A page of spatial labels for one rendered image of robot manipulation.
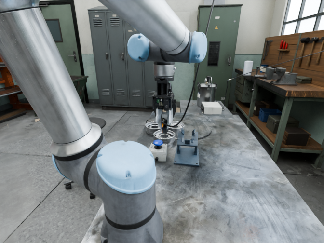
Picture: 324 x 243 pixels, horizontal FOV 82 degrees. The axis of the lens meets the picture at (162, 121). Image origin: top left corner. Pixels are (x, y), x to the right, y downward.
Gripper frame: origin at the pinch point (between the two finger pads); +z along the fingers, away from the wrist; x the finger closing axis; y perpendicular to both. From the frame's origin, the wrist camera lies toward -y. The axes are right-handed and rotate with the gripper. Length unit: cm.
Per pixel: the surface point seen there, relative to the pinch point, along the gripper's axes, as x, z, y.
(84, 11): -217, -98, -326
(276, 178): 41.8, 13.0, 10.7
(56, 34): -284, -56, -321
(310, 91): 118, 7, -121
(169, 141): 1.7, 10.4, -5.9
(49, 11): -291, -100, -321
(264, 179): 37.5, 13.0, 12.2
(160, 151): -0.5, 8.6, 6.9
